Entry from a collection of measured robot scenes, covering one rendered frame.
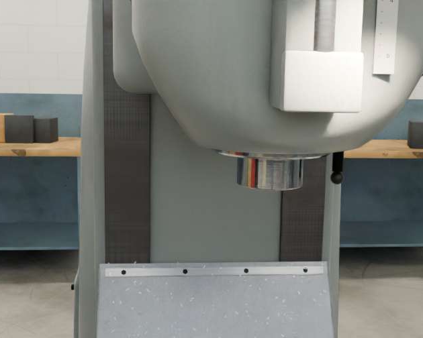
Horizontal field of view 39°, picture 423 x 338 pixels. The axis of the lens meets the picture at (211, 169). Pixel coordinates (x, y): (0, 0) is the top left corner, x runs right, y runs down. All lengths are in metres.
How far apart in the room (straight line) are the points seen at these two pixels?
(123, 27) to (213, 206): 0.36
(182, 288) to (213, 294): 0.04
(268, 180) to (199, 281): 0.43
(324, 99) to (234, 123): 0.06
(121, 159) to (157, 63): 0.45
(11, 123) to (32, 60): 0.68
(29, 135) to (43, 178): 0.65
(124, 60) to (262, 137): 0.21
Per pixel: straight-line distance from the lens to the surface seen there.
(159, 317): 0.82
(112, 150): 0.79
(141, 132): 0.79
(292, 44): 0.30
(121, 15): 0.53
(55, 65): 4.68
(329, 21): 0.30
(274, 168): 0.41
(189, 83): 0.34
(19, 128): 4.21
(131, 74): 0.52
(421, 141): 4.38
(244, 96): 0.33
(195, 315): 0.82
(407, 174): 5.09
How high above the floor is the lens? 1.36
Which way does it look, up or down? 9 degrees down
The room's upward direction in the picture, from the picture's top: 1 degrees clockwise
